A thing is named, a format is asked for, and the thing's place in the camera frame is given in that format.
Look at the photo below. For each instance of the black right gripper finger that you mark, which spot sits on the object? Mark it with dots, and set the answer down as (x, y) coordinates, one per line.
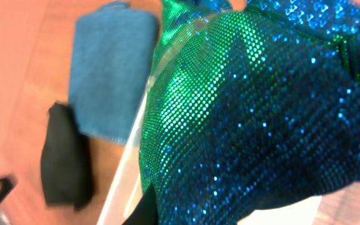
(146, 211)

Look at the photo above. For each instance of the black cloth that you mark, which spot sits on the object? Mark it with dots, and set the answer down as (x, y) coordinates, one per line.
(66, 172)

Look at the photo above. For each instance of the clear plastic storage bin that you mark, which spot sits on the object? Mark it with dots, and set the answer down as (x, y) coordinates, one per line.
(125, 191)

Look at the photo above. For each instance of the blue green sequin garment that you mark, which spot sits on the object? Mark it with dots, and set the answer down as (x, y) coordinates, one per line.
(251, 110)

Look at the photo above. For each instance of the folded blue denim cloth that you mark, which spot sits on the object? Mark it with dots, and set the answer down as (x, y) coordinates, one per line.
(111, 61)

